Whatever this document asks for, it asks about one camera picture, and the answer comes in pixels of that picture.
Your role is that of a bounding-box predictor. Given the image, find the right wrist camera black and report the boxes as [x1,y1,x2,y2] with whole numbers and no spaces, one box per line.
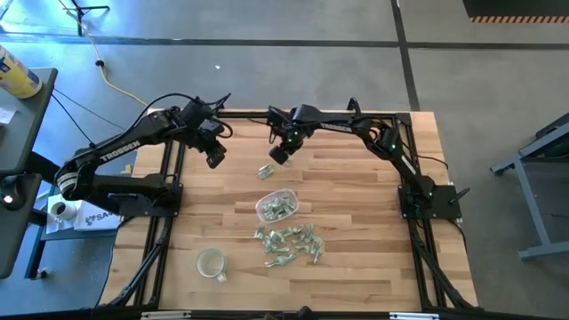
[267,105,294,131]

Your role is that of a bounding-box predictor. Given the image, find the white coffee cup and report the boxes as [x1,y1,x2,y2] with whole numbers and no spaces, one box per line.
[48,201,77,223]

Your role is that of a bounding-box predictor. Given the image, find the dark grey desk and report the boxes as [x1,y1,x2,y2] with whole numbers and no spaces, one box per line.
[0,172,44,280]

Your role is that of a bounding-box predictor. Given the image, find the grey metal cart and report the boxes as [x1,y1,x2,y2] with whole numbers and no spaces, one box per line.
[490,113,569,261]

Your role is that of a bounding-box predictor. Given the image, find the black tripod stand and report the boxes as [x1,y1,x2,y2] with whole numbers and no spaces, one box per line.
[56,0,111,37]

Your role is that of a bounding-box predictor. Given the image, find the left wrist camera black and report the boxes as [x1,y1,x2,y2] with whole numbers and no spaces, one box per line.
[198,117,227,137]

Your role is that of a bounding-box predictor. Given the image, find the black mat hazard stripes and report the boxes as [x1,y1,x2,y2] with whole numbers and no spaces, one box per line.
[461,0,569,24]

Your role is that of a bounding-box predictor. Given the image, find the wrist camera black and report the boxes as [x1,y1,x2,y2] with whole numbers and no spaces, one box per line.
[267,105,294,131]
[198,117,227,137]

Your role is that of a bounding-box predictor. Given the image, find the blue framed cart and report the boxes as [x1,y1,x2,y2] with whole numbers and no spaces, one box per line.
[24,186,121,281]

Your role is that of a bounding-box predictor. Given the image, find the black base lever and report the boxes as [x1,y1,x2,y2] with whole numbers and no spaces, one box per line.
[448,187,472,205]

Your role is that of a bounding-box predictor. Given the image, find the black aluminium table frame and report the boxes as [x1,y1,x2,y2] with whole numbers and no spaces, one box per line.
[95,108,479,320]

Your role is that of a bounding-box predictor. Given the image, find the black diagonal support beam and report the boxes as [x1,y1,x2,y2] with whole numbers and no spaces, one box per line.
[24,150,61,179]

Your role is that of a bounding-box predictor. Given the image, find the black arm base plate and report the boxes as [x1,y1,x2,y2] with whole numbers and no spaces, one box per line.
[397,184,463,222]
[119,184,184,219]

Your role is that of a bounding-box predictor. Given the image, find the yellow power cord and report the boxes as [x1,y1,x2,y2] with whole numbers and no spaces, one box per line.
[57,0,152,108]

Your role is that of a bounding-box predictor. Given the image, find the grey side desk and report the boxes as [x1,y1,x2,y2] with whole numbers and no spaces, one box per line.
[0,66,59,175]

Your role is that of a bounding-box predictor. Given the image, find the black device red light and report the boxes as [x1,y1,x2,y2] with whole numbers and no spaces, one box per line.
[0,175,26,211]

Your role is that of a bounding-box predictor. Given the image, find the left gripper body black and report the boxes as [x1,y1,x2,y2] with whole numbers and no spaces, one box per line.
[200,128,227,155]

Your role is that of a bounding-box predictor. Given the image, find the white printed paper sheet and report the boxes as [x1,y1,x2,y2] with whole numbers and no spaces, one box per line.
[73,202,122,232]

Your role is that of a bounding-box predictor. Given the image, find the thin black floor cable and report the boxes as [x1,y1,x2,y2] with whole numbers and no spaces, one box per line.
[51,92,97,148]
[52,87,128,131]

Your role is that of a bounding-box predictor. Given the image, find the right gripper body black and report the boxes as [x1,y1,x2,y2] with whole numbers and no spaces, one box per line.
[279,128,308,155]

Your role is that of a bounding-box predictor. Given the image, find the clear plastic container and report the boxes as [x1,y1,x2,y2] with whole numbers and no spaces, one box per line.
[254,188,301,224]

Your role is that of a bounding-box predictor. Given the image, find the yellow and blue canister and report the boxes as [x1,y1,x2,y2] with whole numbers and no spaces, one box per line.
[0,44,44,100]

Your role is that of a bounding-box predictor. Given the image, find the silver metal bracket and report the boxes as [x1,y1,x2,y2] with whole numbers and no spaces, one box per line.
[140,310,192,320]
[389,312,440,320]

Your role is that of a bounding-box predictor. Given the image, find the white napkin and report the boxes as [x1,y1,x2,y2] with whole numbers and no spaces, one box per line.
[45,194,84,236]

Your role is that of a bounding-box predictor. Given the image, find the patterned ceramic mug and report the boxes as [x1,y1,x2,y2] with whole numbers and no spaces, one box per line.
[196,247,228,284]

